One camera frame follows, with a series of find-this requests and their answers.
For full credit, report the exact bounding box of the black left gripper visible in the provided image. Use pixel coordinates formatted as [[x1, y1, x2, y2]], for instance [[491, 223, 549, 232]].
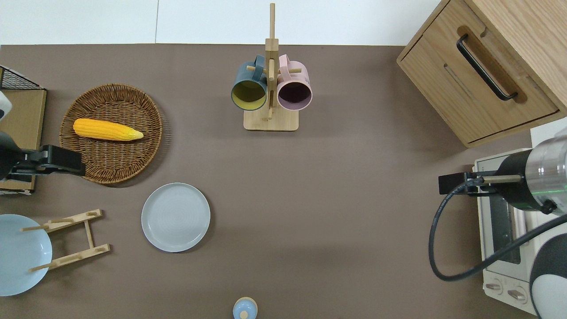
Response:
[[8, 145, 86, 179]]

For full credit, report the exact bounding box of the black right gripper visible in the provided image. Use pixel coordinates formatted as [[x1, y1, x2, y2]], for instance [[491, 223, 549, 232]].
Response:
[[439, 171, 500, 196]]

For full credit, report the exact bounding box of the gray plate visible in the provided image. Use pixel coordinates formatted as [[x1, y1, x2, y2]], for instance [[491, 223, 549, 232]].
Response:
[[141, 183, 211, 253]]

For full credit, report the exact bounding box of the wooden plate rack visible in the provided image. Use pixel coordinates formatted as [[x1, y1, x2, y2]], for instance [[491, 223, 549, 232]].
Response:
[[21, 209, 111, 272]]

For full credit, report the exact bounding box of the light blue plate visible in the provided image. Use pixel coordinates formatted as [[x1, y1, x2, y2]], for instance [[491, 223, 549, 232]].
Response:
[[0, 214, 53, 296]]

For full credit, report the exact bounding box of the brown wicker basket tray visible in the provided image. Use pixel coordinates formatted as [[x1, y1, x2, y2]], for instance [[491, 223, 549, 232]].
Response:
[[59, 83, 164, 185]]

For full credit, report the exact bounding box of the yellow corn cob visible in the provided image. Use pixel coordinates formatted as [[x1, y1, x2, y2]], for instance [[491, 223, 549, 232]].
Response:
[[73, 118, 144, 142]]

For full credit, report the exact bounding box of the white toaster oven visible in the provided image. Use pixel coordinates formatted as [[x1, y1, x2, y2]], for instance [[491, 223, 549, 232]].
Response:
[[473, 148, 567, 317]]

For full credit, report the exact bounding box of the brown wooden board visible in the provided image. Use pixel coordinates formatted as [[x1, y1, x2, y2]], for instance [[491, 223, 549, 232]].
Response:
[[0, 89, 47, 195]]

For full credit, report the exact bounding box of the light wooden cabinet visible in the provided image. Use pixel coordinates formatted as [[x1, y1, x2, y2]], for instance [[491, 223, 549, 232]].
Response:
[[396, 0, 567, 149]]

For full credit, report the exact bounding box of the pink mug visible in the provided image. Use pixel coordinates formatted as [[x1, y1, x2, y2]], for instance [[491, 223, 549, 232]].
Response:
[[276, 54, 313, 111]]

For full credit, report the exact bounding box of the wooden mug rack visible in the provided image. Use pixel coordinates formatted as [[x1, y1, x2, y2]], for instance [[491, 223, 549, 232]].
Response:
[[244, 3, 299, 132]]

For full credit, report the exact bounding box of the teal mug yellow inside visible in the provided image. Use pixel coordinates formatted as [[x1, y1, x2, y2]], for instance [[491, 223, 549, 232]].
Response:
[[230, 54, 269, 111]]

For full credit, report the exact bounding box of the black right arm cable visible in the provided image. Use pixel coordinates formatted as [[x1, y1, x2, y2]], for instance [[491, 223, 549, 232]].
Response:
[[428, 176, 567, 282]]

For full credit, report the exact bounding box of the white oven door handle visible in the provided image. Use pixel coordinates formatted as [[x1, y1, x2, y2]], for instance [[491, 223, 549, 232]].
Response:
[[512, 206, 532, 249]]

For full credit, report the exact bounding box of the black wire basket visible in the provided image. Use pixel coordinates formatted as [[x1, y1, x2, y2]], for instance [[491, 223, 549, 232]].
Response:
[[0, 66, 43, 91]]

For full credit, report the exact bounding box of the black cabinet handle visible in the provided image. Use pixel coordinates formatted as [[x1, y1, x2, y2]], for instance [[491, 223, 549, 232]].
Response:
[[456, 34, 519, 101]]

